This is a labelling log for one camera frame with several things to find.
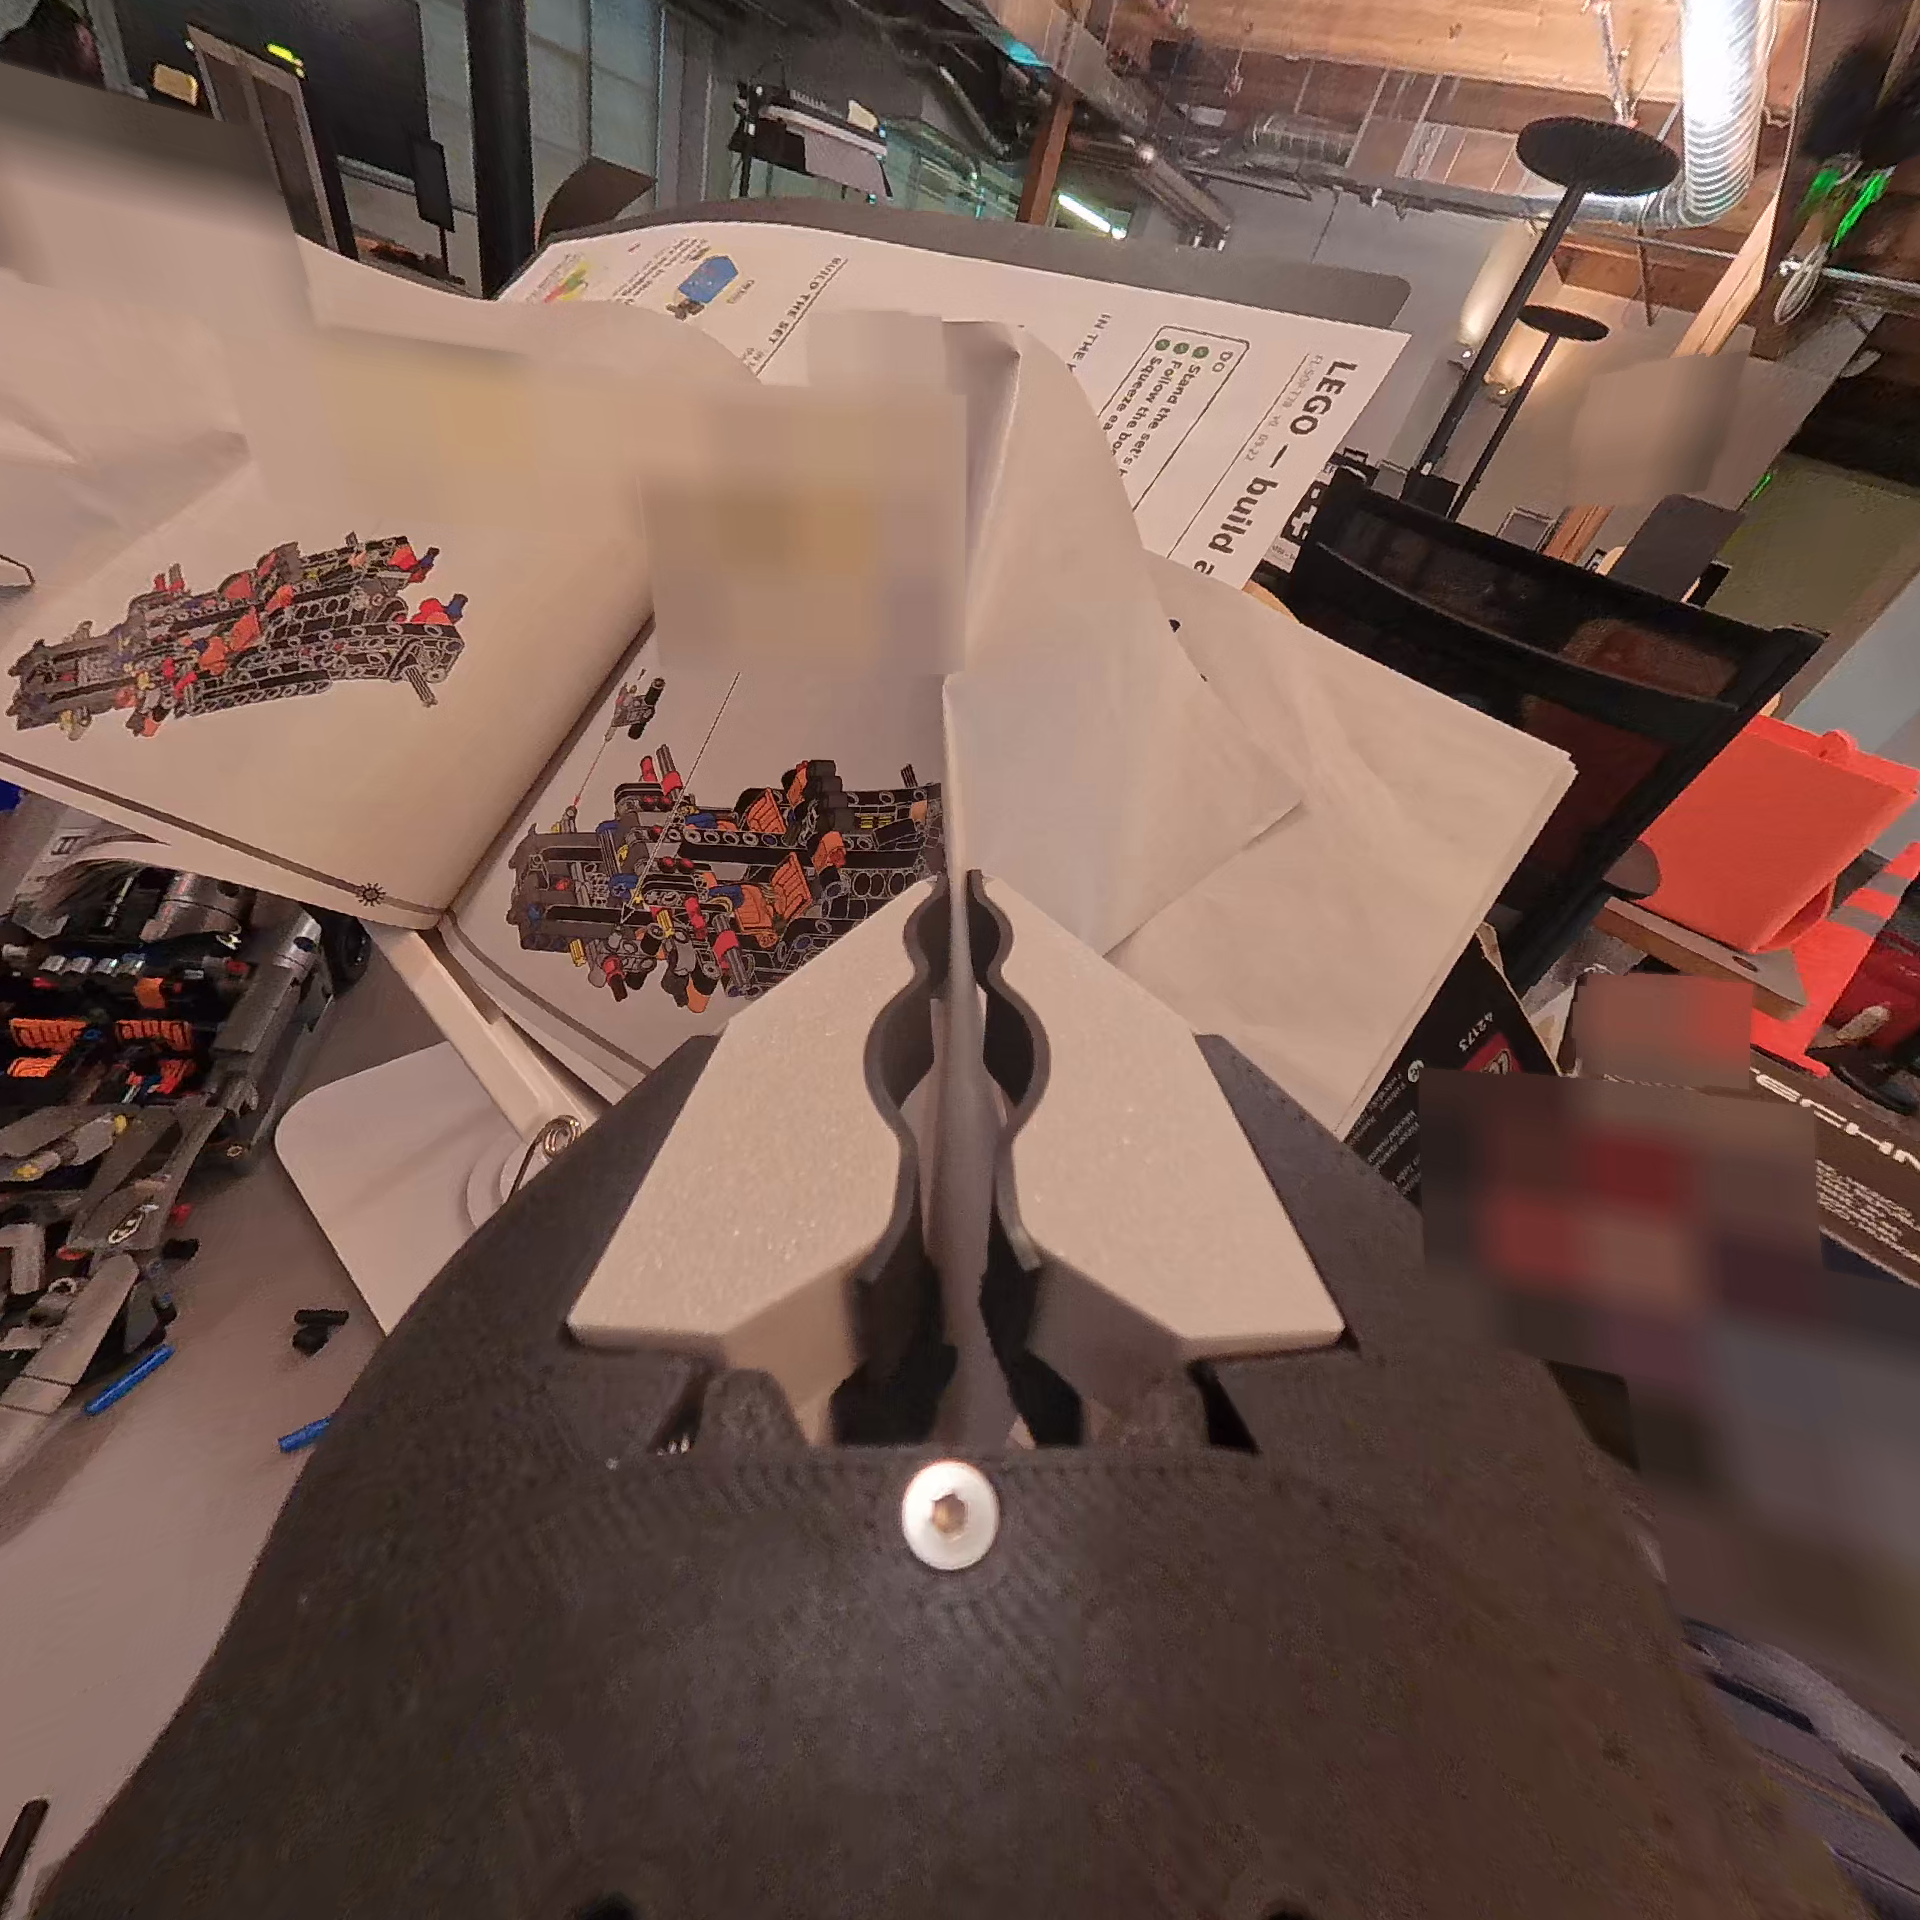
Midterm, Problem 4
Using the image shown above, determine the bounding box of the orange plastic bin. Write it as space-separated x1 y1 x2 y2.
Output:
1633 710 1920 963

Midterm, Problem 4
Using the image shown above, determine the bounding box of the short black floor lamp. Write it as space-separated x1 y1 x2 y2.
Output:
1457 305 1608 513

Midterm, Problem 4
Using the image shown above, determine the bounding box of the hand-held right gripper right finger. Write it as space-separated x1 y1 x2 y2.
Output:
967 871 1348 1447

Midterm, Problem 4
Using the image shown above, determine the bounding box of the black lego box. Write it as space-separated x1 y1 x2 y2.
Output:
1345 928 1566 1204

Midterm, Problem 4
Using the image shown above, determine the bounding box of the printed white task sheet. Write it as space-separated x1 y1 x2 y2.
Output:
497 220 1412 590

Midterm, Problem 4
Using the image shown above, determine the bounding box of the orange reflective vest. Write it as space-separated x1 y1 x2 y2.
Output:
1797 843 1920 1069

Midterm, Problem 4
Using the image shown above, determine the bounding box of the tall black floor lamp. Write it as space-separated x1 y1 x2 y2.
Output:
1414 117 1682 472

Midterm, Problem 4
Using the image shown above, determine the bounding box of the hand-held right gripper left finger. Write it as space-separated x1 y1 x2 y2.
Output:
564 879 954 1447

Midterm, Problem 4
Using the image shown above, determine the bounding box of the partly built lego model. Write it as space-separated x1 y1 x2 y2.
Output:
0 860 372 1488

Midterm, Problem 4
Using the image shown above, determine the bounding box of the lego instruction booklet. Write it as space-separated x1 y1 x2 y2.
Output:
0 239 1578 1144

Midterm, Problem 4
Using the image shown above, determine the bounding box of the silver ventilation duct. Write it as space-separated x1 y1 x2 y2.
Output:
1574 0 1782 230

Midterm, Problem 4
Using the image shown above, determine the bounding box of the white book stand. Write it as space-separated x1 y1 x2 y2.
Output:
274 913 663 1337

